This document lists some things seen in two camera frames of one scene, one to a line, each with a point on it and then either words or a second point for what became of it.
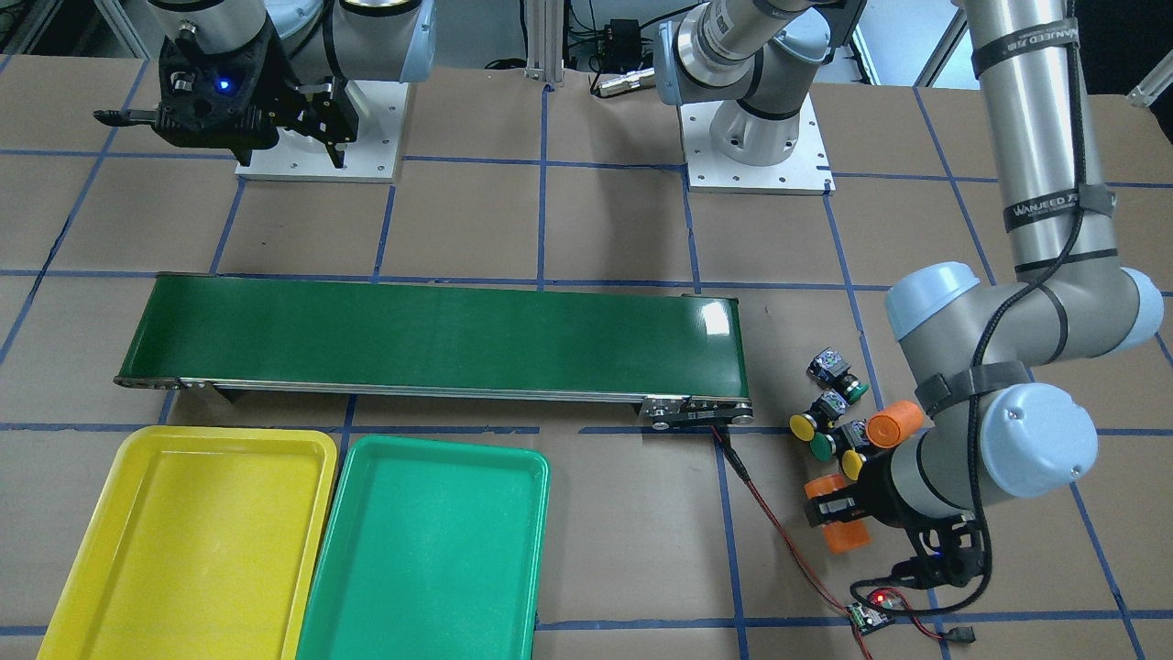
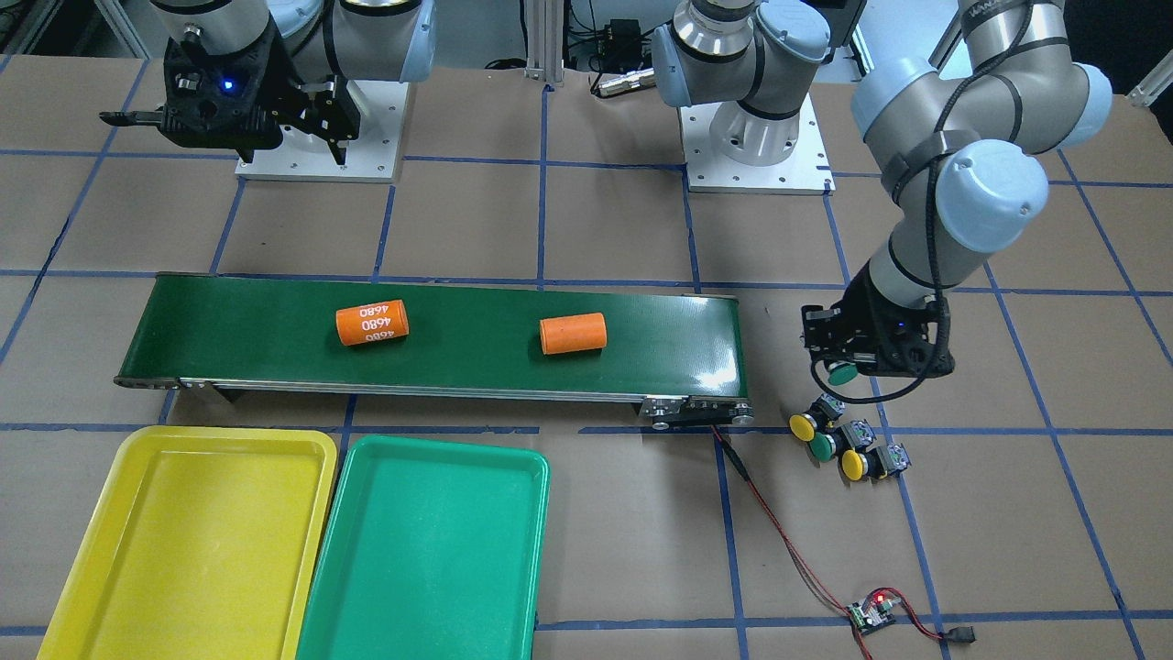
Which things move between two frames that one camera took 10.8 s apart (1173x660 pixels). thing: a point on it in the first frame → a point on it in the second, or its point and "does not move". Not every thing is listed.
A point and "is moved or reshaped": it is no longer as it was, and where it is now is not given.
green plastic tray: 434,551 does not move
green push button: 829,368 is moved or reshaped
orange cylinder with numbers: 842,535 → 372,323
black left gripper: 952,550 → 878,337
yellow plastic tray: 205,546 does not move
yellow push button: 825,411 does not move
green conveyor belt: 676,355 does not move
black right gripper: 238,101 does not move
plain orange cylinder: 891,426 → 575,333
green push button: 853,435 does not move
